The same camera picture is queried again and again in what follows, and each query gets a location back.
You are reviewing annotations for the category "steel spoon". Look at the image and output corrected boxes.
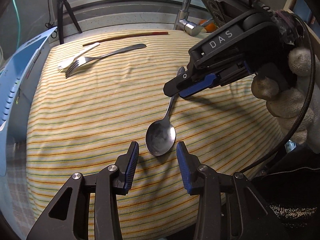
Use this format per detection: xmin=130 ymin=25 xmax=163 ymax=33
xmin=145 ymin=66 xmax=186 ymax=157

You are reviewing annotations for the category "lone red-tipped wooden chopstick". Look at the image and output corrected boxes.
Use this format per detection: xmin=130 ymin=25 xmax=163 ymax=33
xmin=82 ymin=31 xmax=169 ymax=47

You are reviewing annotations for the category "steel fork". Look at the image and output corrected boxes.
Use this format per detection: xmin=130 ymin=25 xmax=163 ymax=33
xmin=65 ymin=43 xmax=146 ymax=78

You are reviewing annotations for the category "white plastic spork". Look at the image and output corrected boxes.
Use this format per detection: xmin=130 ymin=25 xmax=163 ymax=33
xmin=57 ymin=42 xmax=100 ymax=71

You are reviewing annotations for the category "white gloved right hand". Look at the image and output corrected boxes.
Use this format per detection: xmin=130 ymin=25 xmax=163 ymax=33
xmin=251 ymin=47 xmax=319 ymax=153

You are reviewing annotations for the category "orange fruit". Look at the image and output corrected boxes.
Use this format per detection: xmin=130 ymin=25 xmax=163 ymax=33
xmin=199 ymin=20 xmax=217 ymax=33

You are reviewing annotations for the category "chrome faucet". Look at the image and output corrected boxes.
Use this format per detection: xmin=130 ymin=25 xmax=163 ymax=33
xmin=173 ymin=0 xmax=209 ymax=36

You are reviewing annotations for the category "striped yellow cloth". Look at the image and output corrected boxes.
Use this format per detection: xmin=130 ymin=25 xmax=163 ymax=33
xmin=27 ymin=31 xmax=283 ymax=239

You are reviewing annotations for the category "blue plastic drainer basket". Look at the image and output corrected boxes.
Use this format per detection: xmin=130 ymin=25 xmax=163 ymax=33
xmin=1 ymin=27 xmax=56 ymax=177

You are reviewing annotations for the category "black camera box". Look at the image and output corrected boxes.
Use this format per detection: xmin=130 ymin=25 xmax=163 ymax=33
xmin=201 ymin=0 xmax=250 ymax=27

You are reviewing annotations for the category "black cable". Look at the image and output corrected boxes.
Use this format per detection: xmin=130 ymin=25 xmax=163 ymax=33
xmin=44 ymin=0 xmax=59 ymax=40

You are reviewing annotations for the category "teal hose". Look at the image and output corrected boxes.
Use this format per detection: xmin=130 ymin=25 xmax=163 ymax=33
xmin=12 ymin=0 xmax=21 ymax=46

